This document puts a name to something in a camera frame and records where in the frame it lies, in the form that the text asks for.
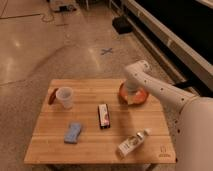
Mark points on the orange ceramic bowl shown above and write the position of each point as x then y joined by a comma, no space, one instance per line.
136,98

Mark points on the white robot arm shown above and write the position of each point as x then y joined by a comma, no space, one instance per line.
194,142

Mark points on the black rectangular box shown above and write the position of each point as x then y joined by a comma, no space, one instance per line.
104,117

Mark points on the clear plastic cup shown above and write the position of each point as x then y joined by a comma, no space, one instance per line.
65,96

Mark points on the wooden table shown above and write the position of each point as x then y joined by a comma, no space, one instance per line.
96,145

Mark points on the blue sponge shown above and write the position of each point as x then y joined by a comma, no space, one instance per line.
72,133

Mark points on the clear plastic bottle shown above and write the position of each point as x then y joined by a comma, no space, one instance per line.
132,142

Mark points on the black box on floor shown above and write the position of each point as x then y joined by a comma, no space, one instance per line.
121,25

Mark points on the equipment pile on floor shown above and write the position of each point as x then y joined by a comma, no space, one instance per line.
62,5

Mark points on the long white bench rail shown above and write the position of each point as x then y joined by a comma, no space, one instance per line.
185,27

